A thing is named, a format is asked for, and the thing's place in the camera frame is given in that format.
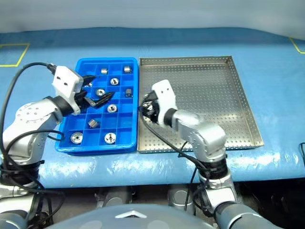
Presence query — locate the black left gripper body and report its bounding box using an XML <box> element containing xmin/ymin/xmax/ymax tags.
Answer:
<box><xmin>75</xmin><ymin>92</ymin><xmax>90</xmax><ymax>109</ymax></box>

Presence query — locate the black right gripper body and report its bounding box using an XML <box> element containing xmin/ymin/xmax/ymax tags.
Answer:
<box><xmin>150</xmin><ymin>93</ymin><xmax>160</xmax><ymax>124</ymax></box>

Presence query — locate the blue compartment tray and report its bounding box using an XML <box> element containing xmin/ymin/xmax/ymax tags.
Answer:
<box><xmin>54</xmin><ymin>57</ymin><xmax>140</xmax><ymax>156</ymax></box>

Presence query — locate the perforated metal tray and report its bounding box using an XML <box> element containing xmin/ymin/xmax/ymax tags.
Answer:
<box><xmin>137</xmin><ymin>55</ymin><xmax>264</xmax><ymax>154</ymax></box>

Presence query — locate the grey rounded cylinder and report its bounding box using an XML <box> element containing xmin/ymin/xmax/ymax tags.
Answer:
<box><xmin>95</xmin><ymin>187</ymin><xmax>132</xmax><ymax>208</ymax></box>
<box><xmin>167</xmin><ymin>187</ymin><xmax>195</xmax><ymax>213</ymax></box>

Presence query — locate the grey robot torso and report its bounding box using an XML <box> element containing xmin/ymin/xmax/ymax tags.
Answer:
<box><xmin>46</xmin><ymin>202</ymin><xmax>220</xmax><ymax>229</ymax></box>

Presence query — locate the yellow tape square outline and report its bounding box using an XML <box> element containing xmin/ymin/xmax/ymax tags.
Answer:
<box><xmin>289</xmin><ymin>37</ymin><xmax>305</xmax><ymax>54</ymax></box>

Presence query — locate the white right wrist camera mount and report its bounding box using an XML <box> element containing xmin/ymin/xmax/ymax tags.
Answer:
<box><xmin>152</xmin><ymin>80</ymin><xmax>177</xmax><ymax>126</ymax></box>

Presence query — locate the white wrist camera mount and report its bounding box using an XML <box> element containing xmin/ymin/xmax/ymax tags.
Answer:
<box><xmin>51</xmin><ymin>65</ymin><xmax>84</xmax><ymax>115</ymax></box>
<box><xmin>152</xmin><ymin>80</ymin><xmax>177</xmax><ymax>126</ymax></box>

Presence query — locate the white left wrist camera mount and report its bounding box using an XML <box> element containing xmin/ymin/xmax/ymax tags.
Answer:
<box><xmin>51</xmin><ymin>65</ymin><xmax>84</xmax><ymax>115</ymax></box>

